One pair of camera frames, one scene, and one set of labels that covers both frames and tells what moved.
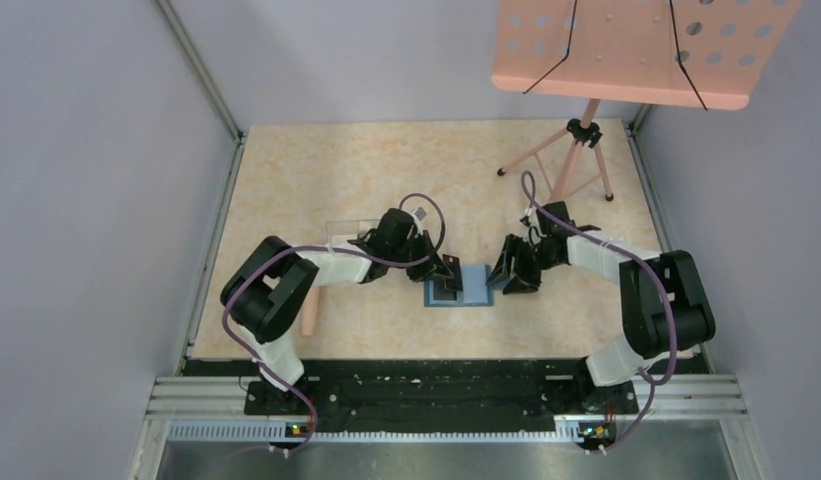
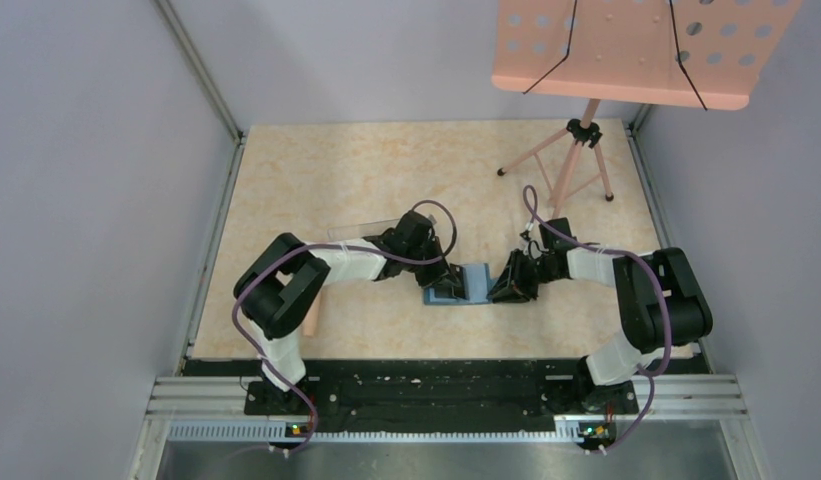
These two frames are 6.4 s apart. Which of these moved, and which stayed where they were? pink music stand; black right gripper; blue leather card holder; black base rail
Moved: black right gripper
Stayed: blue leather card holder; black base rail; pink music stand
